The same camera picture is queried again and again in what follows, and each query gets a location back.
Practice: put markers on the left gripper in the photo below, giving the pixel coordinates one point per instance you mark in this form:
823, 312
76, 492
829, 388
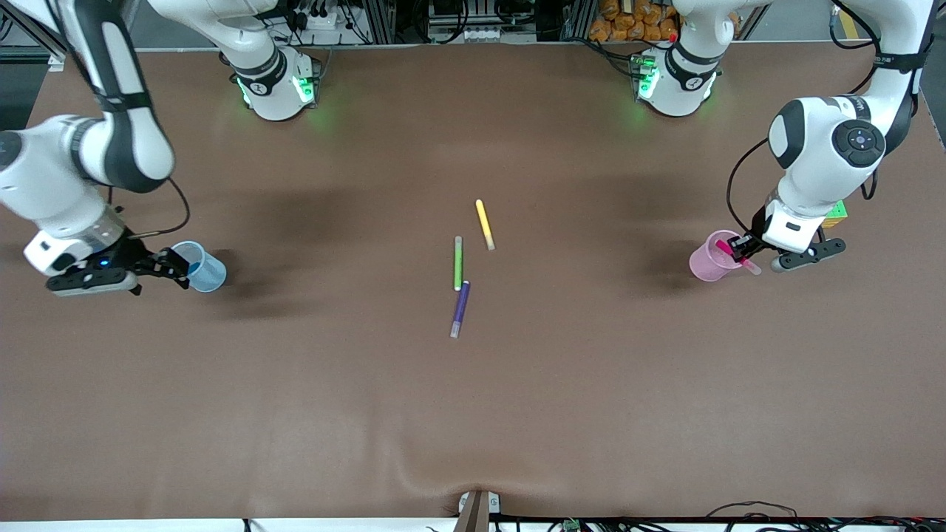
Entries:
755, 237

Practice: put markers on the purple marker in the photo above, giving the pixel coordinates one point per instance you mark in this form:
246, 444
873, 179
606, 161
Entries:
461, 307

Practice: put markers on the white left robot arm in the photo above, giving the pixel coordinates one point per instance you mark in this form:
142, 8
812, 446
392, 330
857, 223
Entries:
813, 133

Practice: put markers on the metal table clamp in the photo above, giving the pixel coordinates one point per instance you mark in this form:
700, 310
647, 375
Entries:
477, 511

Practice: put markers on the translucent blue plastic cup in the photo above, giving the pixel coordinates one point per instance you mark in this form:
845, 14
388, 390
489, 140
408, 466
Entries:
208, 273

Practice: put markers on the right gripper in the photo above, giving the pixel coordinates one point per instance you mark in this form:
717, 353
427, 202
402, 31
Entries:
138, 256

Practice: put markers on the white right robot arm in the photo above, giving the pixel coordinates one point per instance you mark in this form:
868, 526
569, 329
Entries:
126, 148

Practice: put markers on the brown table mat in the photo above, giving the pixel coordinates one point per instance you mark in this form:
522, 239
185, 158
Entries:
473, 414

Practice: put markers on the translucent pink plastic cup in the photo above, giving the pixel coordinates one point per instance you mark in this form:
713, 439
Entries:
708, 262

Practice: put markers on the colourful puzzle cube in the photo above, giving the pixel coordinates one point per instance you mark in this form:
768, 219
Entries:
836, 214

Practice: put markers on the orange snack packets pile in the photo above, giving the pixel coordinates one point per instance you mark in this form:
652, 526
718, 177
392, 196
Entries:
632, 21

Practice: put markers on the white power strip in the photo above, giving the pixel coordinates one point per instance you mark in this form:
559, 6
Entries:
321, 18

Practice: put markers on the grey equipment box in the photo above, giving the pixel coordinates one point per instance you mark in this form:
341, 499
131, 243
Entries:
480, 18

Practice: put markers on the green marker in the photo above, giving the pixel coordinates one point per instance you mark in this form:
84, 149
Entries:
457, 264

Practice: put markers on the pink marker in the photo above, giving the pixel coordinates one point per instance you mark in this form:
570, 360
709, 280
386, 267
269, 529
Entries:
739, 257

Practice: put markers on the yellow marker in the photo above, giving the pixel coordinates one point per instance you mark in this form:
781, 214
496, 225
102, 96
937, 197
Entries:
484, 223

